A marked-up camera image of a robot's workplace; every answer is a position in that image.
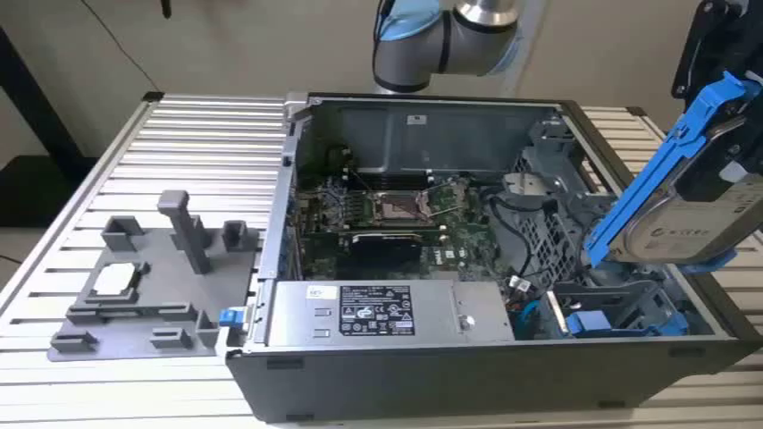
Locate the silver power supply unit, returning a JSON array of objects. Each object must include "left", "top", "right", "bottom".
[{"left": 265, "top": 279, "right": 518, "bottom": 348}]

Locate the thin black wall cable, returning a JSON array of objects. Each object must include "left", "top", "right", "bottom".
[{"left": 79, "top": 0, "right": 162, "bottom": 94}]

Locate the black furniture stand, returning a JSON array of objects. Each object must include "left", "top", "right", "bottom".
[{"left": 0, "top": 24, "right": 107, "bottom": 230}]

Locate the grey parts rack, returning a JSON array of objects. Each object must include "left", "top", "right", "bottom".
[{"left": 46, "top": 189, "right": 265, "bottom": 361}]

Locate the black graphics card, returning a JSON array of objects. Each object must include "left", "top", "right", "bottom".
[{"left": 337, "top": 230, "right": 446, "bottom": 281}]

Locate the empty blue disk carrier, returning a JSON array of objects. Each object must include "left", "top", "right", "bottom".
[{"left": 563, "top": 310, "right": 690, "bottom": 339}]

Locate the silver CPU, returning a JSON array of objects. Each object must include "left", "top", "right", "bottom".
[{"left": 88, "top": 263, "right": 144, "bottom": 296}]

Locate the CPU socket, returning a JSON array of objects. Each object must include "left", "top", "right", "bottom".
[{"left": 369, "top": 189, "right": 429, "bottom": 223}]

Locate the grey perforated metal cage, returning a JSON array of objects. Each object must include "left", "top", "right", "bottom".
[{"left": 503, "top": 118, "right": 622, "bottom": 287}]

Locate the sleeved black power wire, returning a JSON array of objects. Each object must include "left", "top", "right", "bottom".
[{"left": 483, "top": 192, "right": 559, "bottom": 294}]

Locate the green motherboard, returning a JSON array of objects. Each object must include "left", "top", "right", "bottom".
[{"left": 295, "top": 173, "right": 514, "bottom": 282}]

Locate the metal socket cover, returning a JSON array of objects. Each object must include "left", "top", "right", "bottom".
[{"left": 421, "top": 181, "right": 473, "bottom": 215}]

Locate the open black PC case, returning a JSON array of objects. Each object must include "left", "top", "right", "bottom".
[{"left": 223, "top": 91, "right": 763, "bottom": 424}]

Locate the hard disk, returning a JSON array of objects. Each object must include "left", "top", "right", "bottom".
[{"left": 582, "top": 70, "right": 763, "bottom": 276}]

